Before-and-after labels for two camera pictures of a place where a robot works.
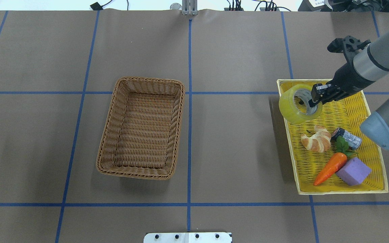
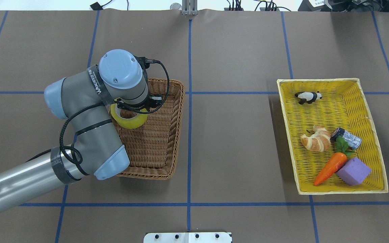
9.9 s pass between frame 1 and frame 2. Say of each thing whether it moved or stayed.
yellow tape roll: moved
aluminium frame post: stayed
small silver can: stayed
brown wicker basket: stayed
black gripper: moved
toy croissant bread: stayed
